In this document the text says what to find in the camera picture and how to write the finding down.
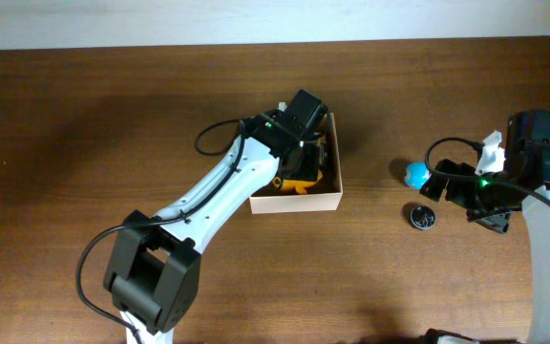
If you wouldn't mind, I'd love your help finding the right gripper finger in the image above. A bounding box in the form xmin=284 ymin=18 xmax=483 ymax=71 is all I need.
xmin=419 ymin=170 xmax=447 ymax=201
xmin=466 ymin=209 xmax=512 ymax=234

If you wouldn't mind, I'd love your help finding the blue ball with eyes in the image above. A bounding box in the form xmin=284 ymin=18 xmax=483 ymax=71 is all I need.
xmin=404 ymin=162 xmax=432 ymax=190

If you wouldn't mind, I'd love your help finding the black round cap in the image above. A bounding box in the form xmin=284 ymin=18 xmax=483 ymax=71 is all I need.
xmin=409 ymin=205 xmax=436 ymax=230

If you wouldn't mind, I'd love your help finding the orange toy animal figure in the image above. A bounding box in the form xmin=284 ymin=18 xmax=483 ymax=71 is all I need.
xmin=271 ymin=169 xmax=324 ymax=195

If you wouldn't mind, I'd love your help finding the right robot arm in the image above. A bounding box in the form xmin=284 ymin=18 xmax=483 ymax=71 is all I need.
xmin=420 ymin=110 xmax=550 ymax=343

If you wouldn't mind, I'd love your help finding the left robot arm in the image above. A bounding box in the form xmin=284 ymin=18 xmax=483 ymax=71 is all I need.
xmin=103 ymin=90 xmax=328 ymax=343

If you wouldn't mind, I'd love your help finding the open beige cardboard box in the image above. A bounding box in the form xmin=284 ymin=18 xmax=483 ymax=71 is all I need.
xmin=249 ymin=113 xmax=343 ymax=214

